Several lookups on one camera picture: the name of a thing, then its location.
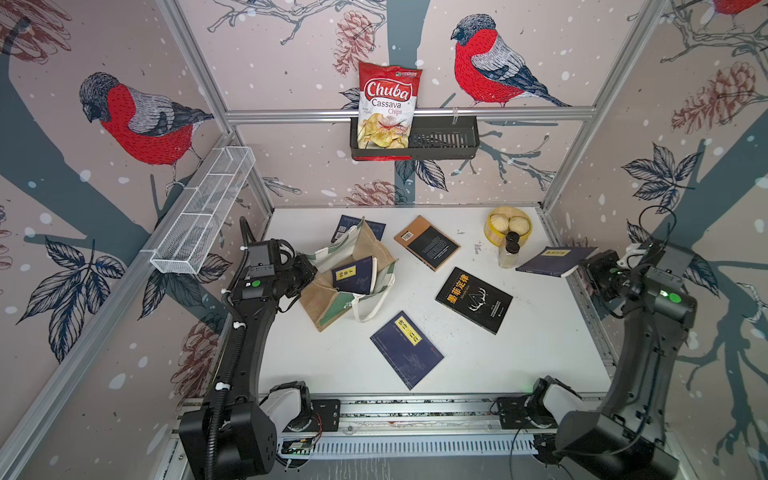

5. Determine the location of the jute and green canvas bag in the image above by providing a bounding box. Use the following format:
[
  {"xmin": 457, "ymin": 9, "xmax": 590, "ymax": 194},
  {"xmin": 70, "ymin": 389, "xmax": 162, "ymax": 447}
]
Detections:
[{"xmin": 300, "ymin": 220, "xmax": 397, "ymax": 332}]

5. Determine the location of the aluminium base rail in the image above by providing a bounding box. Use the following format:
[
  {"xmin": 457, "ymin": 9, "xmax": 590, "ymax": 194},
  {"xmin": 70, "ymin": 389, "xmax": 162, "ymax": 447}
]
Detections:
[{"xmin": 271, "ymin": 395, "xmax": 556, "ymax": 468}]

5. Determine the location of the black book with gold title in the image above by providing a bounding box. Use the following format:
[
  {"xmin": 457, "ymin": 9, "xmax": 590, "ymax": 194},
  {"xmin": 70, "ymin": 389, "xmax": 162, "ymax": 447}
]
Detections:
[{"xmin": 436, "ymin": 267, "xmax": 513, "ymax": 335}]

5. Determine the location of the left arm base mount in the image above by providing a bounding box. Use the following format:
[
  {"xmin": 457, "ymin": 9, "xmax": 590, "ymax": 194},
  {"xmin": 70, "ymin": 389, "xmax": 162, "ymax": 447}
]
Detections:
[{"xmin": 304, "ymin": 399, "xmax": 341, "ymax": 433}]

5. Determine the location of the blue book with barcode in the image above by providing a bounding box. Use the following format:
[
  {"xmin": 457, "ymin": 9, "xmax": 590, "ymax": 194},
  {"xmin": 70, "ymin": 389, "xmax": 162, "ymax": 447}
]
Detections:
[{"xmin": 331, "ymin": 215, "xmax": 386, "ymax": 243}]

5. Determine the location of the yellow bowl with buns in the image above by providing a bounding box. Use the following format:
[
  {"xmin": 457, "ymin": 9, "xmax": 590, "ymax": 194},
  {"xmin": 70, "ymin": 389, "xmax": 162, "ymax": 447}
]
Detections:
[{"xmin": 484, "ymin": 206, "xmax": 533, "ymax": 247}]

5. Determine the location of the blue book yellow label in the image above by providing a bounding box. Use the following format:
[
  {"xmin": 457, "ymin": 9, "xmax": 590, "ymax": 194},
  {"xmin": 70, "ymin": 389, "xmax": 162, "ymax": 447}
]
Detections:
[
  {"xmin": 370, "ymin": 311, "xmax": 444, "ymax": 390},
  {"xmin": 516, "ymin": 247, "xmax": 597, "ymax": 278}
]

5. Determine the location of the black wire basket shelf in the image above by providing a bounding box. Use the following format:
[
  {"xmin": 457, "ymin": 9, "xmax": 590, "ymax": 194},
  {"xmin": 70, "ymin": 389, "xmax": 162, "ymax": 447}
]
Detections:
[{"xmin": 349, "ymin": 116, "xmax": 480, "ymax": 161}]

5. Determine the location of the brown and black book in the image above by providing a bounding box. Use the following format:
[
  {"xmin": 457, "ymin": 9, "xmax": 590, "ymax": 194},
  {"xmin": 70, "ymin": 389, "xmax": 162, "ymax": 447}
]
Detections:
[{"xmin": 394, "ymin": 215, "xmax": 460, "ymax": 271}]

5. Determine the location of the small bottle with black cap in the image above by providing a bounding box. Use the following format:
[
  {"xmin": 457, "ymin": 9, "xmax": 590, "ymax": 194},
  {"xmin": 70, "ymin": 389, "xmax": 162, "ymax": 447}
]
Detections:
[{"xmin": 498, "ymin": 231, "xmax": 521, "ymax": 269}]

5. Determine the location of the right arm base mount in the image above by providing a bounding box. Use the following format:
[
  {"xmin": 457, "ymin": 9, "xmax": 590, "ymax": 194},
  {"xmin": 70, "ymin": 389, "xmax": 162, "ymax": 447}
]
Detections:
[{"xmin": 495, "ymin": 394, "xmax": 557, "ymax": 430}]

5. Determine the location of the red Chuba cassava chips bag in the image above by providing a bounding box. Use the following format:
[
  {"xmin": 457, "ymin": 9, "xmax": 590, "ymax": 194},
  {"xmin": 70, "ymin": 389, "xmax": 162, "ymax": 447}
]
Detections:
[{"xmin": 353, "ymin": 62, "xmax": 422, "ymax": 161}]

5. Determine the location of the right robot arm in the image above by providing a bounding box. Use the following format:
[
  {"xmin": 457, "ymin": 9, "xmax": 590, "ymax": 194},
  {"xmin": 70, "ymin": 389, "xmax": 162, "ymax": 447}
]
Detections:
[{"xmin": 530, "ymin": 238, "xmax": 697, "ymax": 479}]

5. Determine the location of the circuit board with wires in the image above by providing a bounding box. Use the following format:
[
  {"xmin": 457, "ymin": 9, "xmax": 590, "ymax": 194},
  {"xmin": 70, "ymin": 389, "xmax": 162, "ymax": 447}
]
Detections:
[{"xmin": 277, "ymin": 438, "xmax": 315, "ymax": 462}]

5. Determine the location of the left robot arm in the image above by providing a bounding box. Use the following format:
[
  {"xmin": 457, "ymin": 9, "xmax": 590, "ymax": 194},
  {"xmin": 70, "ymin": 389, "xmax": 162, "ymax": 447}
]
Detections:
[{"xmin": 179, "ymin": 219, "xmax": 317, "ymax": 479}]

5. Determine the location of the white wire mesh shelf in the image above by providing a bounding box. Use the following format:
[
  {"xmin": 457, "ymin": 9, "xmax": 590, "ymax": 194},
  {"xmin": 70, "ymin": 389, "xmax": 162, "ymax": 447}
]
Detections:
[{"xmin": 150, "ymin": 146, "xmax": 255, "ymax": 275}]

